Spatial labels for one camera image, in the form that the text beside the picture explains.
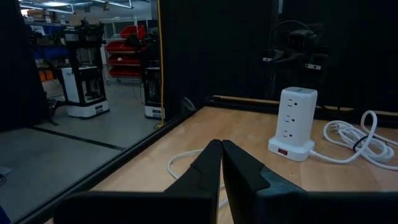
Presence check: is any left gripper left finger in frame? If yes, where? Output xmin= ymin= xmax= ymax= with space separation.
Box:
xmin=54 ymin=139 xmax=223 ymax=224

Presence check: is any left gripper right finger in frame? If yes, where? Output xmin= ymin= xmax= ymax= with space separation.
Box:
xmin=222 ymin=140 xmax=398 ymax=224

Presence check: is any white braided USB cable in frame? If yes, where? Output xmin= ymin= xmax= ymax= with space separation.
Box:
xmin=167 ymin=148 xmax=225 ymax=210

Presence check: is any white power strip tower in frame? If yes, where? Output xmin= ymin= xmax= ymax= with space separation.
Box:
xmin=267 ymin=86 xmax=319 ymax=162

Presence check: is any white tower power cord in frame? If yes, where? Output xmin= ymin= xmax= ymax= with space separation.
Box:
xmin=309 ymin=110 xmax=398 ymax=172

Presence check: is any black curtain with yellow edge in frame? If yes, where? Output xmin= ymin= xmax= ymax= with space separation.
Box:
xmin=157 ymin=0 xmax=398 ymax=128

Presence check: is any black and white robot cart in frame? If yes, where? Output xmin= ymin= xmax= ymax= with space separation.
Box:
xmin=60 ymin=21 xmax=110 ymax=119
xmin=141 ymin=29 xmax=165 ymax=121

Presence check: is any dark fabric divider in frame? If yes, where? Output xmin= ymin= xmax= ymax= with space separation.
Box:
xmin=0 ymin=0 xmax=50 ymax=131

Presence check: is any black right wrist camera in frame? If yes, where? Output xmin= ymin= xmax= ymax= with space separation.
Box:
xmin=287 ymin=29 xmax=314 ymax=54

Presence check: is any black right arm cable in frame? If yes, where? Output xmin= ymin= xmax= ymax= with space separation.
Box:
xmin=275 ymin=19 xmax=312 ymax=32

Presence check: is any black cable tie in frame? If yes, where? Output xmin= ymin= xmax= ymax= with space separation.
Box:
xmin=352 ymin=134 xmax=370 ymax=152

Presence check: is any wire shelf with red bins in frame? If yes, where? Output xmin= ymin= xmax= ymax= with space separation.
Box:
xmin=103 ymin=24 xmax=147 ymax=85

